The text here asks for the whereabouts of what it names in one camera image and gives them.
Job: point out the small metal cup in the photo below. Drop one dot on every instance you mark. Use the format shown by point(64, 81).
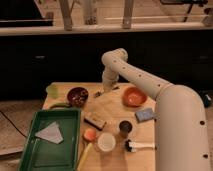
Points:
point(125, 128)

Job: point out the green plastic tray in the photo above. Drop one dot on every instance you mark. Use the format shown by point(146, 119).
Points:
point(42, 155)

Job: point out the grey folded cloth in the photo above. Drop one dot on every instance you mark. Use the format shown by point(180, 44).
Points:
point(51, 133)

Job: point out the light green cup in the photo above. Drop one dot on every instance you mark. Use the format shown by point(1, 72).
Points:
point(52, 91)

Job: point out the orange bowl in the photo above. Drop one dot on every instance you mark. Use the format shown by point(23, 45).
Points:
point(133, 97)

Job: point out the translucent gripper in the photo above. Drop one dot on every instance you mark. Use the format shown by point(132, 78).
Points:
point(108, 85)

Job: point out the white cup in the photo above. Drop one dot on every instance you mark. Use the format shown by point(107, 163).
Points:
point(106, 142)

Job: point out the white dish brush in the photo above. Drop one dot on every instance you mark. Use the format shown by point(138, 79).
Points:
point(132, 146)

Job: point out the dark brown bowl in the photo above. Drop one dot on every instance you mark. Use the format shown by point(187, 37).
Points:
point(77, 96)

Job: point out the dark rectangular block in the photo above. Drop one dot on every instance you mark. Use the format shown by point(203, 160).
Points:
point(95, 122)

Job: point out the blue sponge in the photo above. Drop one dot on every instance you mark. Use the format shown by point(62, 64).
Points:
point(145, 115)

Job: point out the green curved vegetable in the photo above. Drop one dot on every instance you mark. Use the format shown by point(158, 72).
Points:
point(60, 105)

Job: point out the metal fork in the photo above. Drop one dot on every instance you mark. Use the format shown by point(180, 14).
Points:
point(98, 94)

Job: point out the orange-headed yellow spatula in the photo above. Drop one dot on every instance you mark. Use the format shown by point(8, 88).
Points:
point(89, 136)

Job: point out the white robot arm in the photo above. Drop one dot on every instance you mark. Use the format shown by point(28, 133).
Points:
point(181, 138)

